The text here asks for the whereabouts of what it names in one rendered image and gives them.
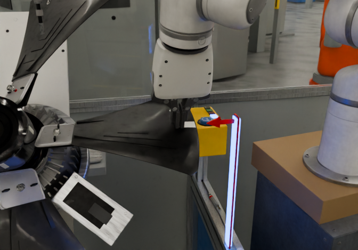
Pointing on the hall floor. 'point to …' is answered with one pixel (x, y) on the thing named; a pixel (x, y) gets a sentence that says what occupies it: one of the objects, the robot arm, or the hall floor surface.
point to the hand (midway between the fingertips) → (179, 115)
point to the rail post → (193, 224)
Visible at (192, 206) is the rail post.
